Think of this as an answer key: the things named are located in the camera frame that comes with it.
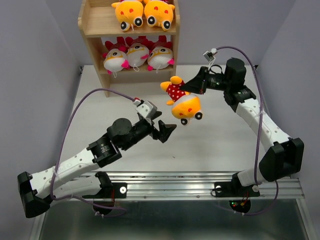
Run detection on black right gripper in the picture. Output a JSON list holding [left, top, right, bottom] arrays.
[[179, 66, 231, 96]]

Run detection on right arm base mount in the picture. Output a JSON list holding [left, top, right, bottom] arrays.
[[210, 181, 261, 215]]

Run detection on white pink striped plush toy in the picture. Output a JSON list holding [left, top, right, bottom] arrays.
[[125, 36, 153, 72]]

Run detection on aluminium rail base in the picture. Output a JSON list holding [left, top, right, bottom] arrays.
[[41, 65, 306, 201]]

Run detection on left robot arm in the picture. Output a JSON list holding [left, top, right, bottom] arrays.
[[17, 115, 177, 218]]

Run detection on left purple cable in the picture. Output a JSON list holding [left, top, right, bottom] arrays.
[[49, 88, 141, 218]]

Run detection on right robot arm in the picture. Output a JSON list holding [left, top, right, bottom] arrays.
[[182, 58, 305, 195]]

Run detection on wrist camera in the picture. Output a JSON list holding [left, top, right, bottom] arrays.
[[133, 98, 158, 120], [203, 48, 218, 69]]

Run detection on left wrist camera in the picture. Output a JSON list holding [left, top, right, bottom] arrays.
[[133, 98, 158, 120]]

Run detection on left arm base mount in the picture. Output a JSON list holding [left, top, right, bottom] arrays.
[[92, 182, 128, 207]]

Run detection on orange plush toy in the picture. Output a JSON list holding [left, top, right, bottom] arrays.
[[111, 0, 144, 32]]

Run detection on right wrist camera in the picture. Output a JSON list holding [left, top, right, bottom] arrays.
[[203, 48, 218, 69]]

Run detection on orange plush toy face down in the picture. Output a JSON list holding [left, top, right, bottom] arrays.
[[160, 76, 203, 126]]

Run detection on orange plush toy polka-dot dress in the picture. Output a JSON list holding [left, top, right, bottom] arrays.
[[143, 0, 175, 31]]

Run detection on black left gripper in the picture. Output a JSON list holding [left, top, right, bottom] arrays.
[[121, 110, 177, 151]]

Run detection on wooden shelf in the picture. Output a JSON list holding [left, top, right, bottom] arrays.
[[77, 0, 180, 88]]

